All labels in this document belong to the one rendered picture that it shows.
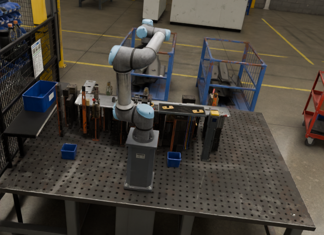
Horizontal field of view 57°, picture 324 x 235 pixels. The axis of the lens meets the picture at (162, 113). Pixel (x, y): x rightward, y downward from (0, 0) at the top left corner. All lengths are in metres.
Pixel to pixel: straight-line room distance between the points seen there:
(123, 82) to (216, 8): 8.69
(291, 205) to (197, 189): 0.69
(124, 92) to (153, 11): 8.53
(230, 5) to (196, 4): 1.08
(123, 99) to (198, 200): 0.91
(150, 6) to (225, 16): 2.47
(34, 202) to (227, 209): 1.84
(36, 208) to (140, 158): 1.40
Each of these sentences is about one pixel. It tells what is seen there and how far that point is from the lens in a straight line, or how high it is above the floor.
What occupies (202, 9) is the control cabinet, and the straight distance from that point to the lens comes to 10.27.
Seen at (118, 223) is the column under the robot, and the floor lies 0.38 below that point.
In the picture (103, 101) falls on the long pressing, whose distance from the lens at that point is 2.67.
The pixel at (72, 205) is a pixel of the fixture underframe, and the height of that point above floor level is 0.57.
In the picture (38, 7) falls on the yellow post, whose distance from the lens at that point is 3.02.
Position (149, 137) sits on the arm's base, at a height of 1.12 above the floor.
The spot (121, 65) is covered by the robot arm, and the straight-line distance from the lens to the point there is 1.69.
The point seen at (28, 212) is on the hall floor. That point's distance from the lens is 3.12.
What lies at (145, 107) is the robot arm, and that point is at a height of 1.33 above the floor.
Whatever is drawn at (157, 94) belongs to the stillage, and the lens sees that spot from 4.78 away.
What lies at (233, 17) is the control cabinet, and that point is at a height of 0.46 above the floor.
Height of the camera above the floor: 2.24
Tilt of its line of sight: 29 degrees down
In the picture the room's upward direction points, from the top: 7 degrees clockwise
